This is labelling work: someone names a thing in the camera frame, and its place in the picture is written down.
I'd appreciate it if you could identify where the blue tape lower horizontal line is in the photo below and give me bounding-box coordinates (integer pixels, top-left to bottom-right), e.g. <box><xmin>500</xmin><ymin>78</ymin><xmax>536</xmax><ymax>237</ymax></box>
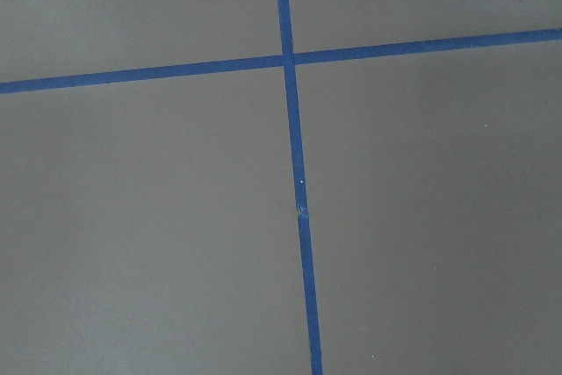
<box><xmin>1</xmin><ymin>28</ymin><xmax>561</xmax><ymax>95</ymax></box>

